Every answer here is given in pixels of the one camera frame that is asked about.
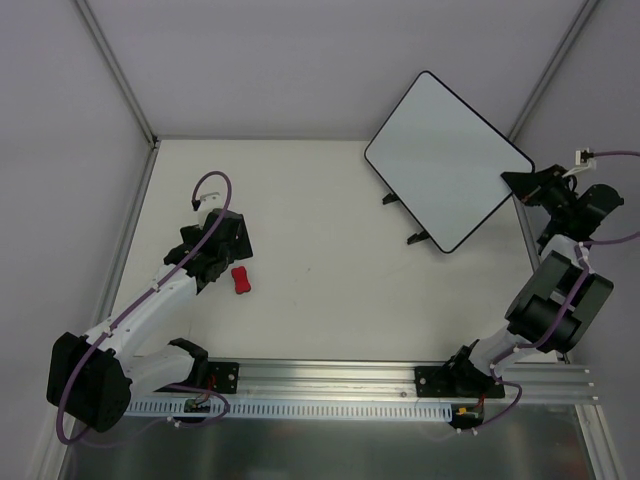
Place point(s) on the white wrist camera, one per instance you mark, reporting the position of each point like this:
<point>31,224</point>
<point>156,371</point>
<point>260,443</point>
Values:
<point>585,160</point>
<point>205,204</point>

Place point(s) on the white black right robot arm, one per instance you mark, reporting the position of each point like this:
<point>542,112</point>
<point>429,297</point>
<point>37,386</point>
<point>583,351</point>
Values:
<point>556,306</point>

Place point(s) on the aluminium corner post left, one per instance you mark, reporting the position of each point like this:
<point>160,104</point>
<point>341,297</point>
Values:
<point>98,37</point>

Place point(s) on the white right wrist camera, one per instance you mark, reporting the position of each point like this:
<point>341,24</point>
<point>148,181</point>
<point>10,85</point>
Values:
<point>585,160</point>

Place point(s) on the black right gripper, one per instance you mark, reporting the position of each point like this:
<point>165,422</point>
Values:
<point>526,185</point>

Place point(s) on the red bone-shaped eraser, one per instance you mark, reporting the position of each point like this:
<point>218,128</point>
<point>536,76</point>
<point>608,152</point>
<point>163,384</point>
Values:
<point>241,280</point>

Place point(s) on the aluminium corner post right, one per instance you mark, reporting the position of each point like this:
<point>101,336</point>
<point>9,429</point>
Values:
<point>579,22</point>

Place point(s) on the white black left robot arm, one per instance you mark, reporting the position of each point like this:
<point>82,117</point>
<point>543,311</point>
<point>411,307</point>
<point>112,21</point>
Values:
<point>95,376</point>

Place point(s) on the white slotted cable duct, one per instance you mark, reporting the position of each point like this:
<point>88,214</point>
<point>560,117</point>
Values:
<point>254,408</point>

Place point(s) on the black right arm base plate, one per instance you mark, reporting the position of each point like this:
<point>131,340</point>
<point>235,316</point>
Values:
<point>443,382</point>

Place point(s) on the aluminium corner post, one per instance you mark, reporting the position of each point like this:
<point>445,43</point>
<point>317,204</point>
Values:
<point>579,22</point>
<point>98,37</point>

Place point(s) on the black-framed whiteboard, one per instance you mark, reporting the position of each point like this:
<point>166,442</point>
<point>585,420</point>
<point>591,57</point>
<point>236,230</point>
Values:
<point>443,161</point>

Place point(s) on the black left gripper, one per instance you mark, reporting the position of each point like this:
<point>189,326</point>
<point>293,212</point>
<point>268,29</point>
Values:
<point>239,239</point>

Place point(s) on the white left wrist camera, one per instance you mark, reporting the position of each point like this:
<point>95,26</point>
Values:
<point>205,204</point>

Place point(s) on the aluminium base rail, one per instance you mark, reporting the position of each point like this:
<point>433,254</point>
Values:
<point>541,383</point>

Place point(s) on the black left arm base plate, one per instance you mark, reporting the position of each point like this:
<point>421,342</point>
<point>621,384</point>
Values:
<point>222,377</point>

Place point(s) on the wire whiteboard stand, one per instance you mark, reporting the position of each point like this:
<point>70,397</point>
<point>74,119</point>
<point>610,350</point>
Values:
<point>417,235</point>

